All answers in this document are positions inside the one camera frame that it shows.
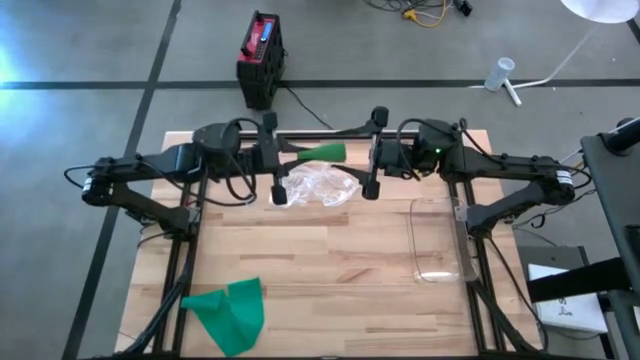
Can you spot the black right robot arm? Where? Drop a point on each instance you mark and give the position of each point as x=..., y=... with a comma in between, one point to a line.
x=500, y=165

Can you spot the white floor stand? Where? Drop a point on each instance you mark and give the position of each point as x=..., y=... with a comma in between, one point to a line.
x=600, y=7

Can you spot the dark green bandage piece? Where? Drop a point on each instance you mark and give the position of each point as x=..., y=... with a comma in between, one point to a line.
x=235, y=315

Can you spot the clear crumpled plastic bag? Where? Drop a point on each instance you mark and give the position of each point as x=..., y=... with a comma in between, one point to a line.
x=320, y=185

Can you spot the white box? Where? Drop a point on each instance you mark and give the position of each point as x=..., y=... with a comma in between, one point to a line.
x=565, y=310

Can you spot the clear plastic container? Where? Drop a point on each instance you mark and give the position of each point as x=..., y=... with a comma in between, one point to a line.
x=435, y=250

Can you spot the grey desk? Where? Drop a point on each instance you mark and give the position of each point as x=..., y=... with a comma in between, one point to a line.
x=610, y=200

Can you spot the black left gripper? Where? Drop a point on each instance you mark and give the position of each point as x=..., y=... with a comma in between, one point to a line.
x=265, y=157

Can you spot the light green elastic bandage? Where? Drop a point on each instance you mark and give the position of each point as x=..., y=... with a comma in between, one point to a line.
x=325, y=152

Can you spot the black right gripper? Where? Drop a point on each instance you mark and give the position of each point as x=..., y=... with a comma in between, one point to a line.
x=395, y=157

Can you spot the red and black box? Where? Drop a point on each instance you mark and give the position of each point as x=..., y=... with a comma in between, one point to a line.
x=260, y=65

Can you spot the black aluminium rig frame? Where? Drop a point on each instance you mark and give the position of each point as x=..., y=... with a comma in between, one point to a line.
x=325, y=136

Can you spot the black plug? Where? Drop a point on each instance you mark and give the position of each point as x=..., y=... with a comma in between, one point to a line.
x=462, y=7

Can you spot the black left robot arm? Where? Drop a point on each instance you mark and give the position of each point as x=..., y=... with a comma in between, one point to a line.
x=150, y=165

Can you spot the grey flat box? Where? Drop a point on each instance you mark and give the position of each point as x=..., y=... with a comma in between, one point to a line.
x=550, y=255

